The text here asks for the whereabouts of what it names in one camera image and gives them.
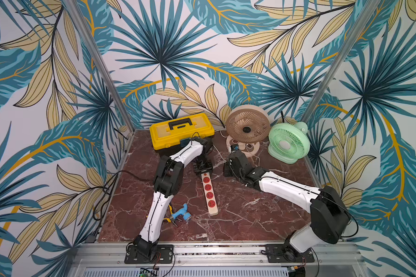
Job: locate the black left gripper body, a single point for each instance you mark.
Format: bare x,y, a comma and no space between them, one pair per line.
202,165

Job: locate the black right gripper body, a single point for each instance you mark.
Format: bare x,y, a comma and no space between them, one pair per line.
229,168

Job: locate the beige red power strip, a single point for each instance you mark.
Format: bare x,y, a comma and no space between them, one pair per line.
209,194

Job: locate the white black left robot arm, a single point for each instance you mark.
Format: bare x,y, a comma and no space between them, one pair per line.
167,183

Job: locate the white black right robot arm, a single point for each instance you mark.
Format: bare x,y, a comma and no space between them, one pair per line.
328,215

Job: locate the beige raccoon desk fan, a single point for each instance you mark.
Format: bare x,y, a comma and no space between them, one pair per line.
247,126

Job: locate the green desk fan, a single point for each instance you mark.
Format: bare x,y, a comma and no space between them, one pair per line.
289,143

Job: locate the yellow black toolbox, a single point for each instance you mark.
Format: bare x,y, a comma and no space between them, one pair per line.
171,133

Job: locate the blue plastic pipe fitting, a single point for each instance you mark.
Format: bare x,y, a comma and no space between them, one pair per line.
183,213

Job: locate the yellow black pliers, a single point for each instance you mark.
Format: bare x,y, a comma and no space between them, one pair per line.
169,217

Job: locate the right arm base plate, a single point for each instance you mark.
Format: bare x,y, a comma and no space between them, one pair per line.
279,253

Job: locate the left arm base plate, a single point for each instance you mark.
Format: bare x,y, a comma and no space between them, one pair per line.
161,254

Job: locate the aluminium front rail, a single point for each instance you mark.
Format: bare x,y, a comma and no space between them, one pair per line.
220,259

